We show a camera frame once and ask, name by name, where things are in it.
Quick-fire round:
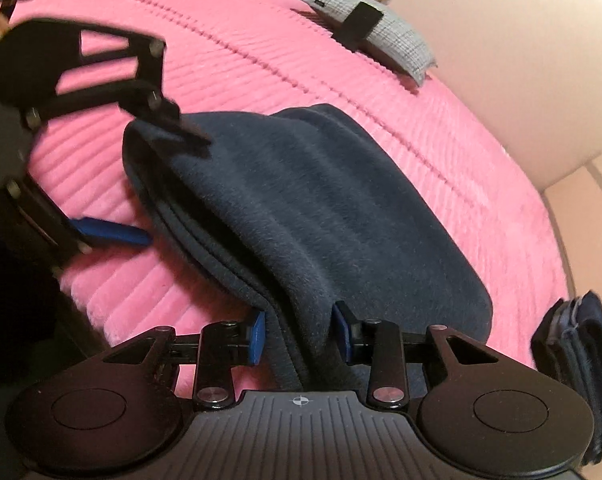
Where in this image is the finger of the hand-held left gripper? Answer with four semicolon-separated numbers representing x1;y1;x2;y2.
25;22;215;153
6;177;153;267

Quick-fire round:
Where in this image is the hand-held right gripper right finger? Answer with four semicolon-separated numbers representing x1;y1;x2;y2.
332;301;500;407

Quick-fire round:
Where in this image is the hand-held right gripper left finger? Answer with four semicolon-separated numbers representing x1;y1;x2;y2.
102;310;268;409

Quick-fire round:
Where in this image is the dark blue fleece garment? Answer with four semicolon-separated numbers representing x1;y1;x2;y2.
122;103;494;392

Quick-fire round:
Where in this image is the folded dark clothes stack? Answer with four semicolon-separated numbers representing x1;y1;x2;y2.
530;290;602;467

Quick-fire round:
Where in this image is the pink ribbed blanket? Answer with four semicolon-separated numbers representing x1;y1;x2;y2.
0;0;575;401

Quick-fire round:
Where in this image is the black rectangular object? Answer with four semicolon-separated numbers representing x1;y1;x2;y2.
331;2;385;54

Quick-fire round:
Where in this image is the grey woven pillow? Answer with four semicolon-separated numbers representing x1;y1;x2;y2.
295;0;440;87

